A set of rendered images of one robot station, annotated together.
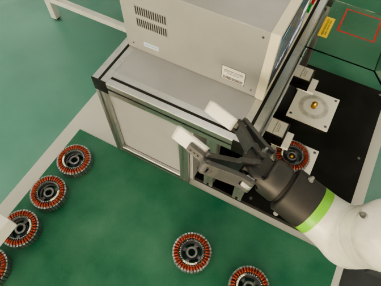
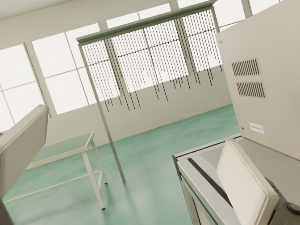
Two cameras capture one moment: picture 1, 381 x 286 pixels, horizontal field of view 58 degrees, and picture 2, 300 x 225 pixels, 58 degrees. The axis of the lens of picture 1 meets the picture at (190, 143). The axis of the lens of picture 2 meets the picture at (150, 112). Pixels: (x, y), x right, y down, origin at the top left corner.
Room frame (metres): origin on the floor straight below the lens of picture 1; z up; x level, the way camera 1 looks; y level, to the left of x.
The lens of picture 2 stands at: (0.28, -0.18, 1.28)
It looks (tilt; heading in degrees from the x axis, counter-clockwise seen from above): 8 degrees down; 57
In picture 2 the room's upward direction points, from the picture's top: 17 degrees counter-clockwise
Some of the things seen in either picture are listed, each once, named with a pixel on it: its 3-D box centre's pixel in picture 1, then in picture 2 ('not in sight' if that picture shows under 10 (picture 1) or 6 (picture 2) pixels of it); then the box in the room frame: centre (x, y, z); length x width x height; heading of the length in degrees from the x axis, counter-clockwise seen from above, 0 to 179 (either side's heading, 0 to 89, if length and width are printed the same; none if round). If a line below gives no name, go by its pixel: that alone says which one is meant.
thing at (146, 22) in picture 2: not in sight; (166, 93); (2.51, 2.69, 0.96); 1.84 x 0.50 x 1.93; 152
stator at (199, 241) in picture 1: (191, 252); not in sight; (0.23, 0.00, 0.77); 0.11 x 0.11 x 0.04
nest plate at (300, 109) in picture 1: (313, 107); not in sight; (0.74, -0.44, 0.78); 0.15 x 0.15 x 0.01; 62
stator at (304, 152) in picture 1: (291, 156); not in sight; (0.52, -0.33, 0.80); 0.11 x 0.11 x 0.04
